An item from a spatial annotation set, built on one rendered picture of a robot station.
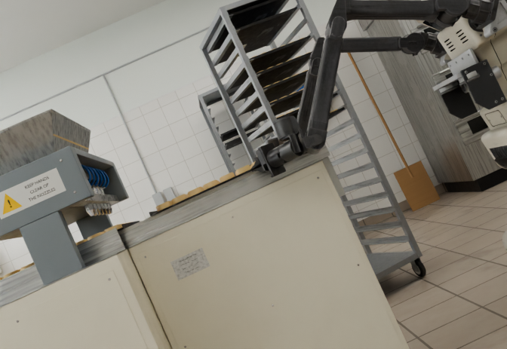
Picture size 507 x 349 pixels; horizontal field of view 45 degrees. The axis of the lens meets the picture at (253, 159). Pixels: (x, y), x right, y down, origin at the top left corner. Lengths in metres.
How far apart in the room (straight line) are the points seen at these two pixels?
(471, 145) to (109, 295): 4.27
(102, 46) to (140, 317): 5.00
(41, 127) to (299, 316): 1.00
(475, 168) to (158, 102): 3.12
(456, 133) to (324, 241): 3.71
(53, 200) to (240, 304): 0.66
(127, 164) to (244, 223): 4.47
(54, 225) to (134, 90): 4.68
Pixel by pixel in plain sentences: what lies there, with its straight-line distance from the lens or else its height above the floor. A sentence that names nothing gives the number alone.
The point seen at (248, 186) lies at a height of 0.86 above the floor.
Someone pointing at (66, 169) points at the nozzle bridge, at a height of 1.12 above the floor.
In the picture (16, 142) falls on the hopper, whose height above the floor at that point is 1.27.
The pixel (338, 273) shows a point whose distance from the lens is 2.04.
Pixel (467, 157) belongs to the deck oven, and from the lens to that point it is 5.63.
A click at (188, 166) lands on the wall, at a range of 6.31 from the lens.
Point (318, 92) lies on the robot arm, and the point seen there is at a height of 1.03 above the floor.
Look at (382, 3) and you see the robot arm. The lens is 2.07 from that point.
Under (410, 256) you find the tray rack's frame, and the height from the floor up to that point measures 0.15.
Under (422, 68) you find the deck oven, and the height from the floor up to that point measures 1.19.
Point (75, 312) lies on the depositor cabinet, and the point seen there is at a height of 0.73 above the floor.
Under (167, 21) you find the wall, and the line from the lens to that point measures 6.58.
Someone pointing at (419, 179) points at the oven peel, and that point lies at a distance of 6.26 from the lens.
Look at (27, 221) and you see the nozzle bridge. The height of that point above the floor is 1.03.
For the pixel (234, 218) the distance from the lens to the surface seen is 1.99.
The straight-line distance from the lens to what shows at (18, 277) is 2.06.
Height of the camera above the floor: 0.84
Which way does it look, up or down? 3 degrees up
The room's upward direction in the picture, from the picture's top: 25 degrees counter-clockwise
